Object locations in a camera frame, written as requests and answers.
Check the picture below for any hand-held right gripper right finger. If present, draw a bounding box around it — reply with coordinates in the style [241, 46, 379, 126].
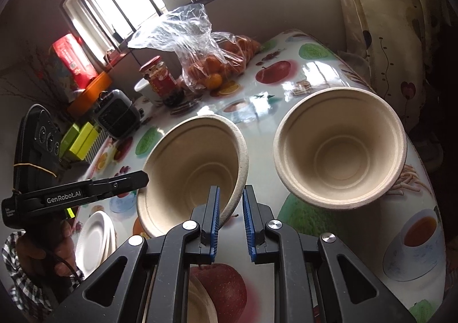
[242, 184, 417, 323]

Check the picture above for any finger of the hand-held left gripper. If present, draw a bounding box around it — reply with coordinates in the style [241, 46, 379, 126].
[88, 170, 150, 202]

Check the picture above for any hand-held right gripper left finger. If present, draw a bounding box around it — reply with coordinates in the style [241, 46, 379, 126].
[46, 185, 220, 323]

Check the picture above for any white paper plate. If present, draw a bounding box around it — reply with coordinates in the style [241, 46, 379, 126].
[100, 217, 114, 263]
[75, 211, 110, 270]
[107, 224, 117, 255]

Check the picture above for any small beige paper bowl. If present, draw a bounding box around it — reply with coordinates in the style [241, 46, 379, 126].
[273, 87, 408, 212]

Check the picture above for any person's left forearm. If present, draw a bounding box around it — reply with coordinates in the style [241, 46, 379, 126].
[2, 232, 60, 313]

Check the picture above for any person's left hand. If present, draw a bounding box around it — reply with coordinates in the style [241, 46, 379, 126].
[16, 219, 77, 273]

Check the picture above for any yellow rubber band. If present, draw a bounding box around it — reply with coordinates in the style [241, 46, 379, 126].
[12, 163, 58, 178]

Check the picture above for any olive green flat box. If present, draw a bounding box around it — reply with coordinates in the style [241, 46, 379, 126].
[60, 123, 81, 159]

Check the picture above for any striped black white box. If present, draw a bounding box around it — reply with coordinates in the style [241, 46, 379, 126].
[86, 130, 108, 162]

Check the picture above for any small grey fan heater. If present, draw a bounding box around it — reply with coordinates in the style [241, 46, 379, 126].
[94, 90, 142, 140]

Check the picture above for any colourful printed box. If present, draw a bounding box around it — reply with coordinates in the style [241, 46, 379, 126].
[43, 53, 77, 102]

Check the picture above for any orange plastic tray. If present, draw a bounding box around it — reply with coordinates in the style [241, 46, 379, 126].
[67, 70, 112, 118]

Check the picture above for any red box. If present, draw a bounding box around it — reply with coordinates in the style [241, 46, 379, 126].
[52, 34, 98, 89]

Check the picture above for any white paper cup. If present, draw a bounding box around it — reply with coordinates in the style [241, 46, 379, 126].
[134, 78, 158, 102]

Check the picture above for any red label glass jar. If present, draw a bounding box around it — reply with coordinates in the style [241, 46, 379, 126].
[139, 56, 185, 107]

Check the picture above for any fruit printed table cover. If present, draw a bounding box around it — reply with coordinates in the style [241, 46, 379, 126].
[70, 29, 446, 323]

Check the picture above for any pile of oranges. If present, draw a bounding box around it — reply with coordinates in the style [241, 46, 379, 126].
[181, 35, 262, 91]

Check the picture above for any clear plastic bag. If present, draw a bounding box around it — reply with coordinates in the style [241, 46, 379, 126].
[128, 4, 263, 92]

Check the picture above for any cream patterned curtain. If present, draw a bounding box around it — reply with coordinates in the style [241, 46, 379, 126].
[327, 0, 451, 173]

